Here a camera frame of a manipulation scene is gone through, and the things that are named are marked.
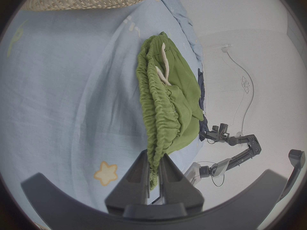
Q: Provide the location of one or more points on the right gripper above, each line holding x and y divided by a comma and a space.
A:
214, 136

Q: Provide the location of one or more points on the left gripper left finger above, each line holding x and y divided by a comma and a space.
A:
134, 183

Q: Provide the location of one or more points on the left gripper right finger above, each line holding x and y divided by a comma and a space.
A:
177, 186

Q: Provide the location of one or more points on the dark blue garment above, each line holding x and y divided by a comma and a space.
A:
202, 87

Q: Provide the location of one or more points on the green shorts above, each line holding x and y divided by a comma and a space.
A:
168, 99

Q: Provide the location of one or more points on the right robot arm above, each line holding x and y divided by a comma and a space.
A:
242, 156

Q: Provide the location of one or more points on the bed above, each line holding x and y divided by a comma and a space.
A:
60, 92

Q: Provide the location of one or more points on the pale blue quilt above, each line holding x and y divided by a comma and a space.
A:
184, 15

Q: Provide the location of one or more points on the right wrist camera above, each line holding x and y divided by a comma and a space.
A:
221, 127

